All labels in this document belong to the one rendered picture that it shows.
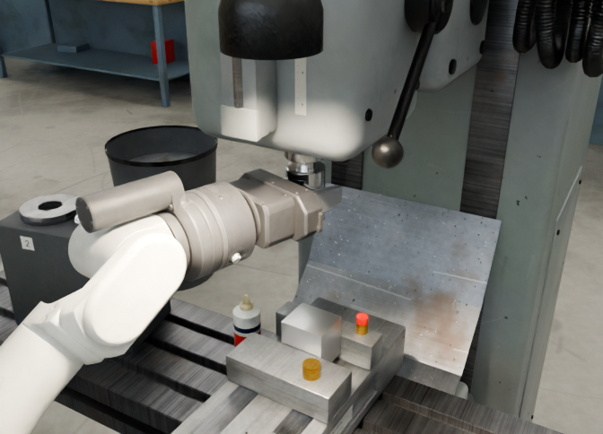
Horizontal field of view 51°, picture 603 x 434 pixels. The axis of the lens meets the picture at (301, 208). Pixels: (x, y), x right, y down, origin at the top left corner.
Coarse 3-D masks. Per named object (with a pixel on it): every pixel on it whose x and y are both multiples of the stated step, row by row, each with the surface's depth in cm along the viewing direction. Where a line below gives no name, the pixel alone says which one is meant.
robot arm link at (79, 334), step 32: (128, 256) 54; (160, 256) 56; (96, 288) 53; (128, 288) 54; (160, 288) 57; (32, 320) 54; (64, 320) 53; (96, 320) 53; (128, 320) 55; (64, 352) 54; (96, 352) 55
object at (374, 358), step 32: (352, 320) 93; (384, 320) 93; (352, 352) 84; (384, 352) 87; (224, 384) 81; (352, 384) 81; (384, 384) 89; (192, 416) 76; (224, 416) 76; (256, 416) 76; (288, 416) 76; (352, 416) 82
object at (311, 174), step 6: (288, 162) 74; (294, 162) 74; (318, 162) 74; (288, 168) 72; (294, 168) 72; (300, 168) 72; (312, 168) 72; (318, 168) 72; (324, 168) 73; (288, 174) 72; (294, 174) 71; (300, 174) 71; (306, 174) 71; (312, 174) 71; (318, 174) 72; (324, 174) 73; (300, 180) 72; (306, 180) 71
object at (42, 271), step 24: (24, 216) 96; (48, 216) 95; (72, 216) 97; (0, 240) 97; (24, 240) 95; (48, 240) 93; (24, 264) 97; (48, 264) 96; (24, 288) 99; (48, 288) 98; (72, 288) 96; (24, 312) 102; (168, 312) 107; (144, 336) 100
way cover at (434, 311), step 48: (336, 240) 115; (384, 240) 111; (432, 240) 108; (480, 240) 104; (336, 288) 113; (384, 288) 110; (432, 288) 107; (480, 288) 104; (432, 336) 104; (432, 384) 100
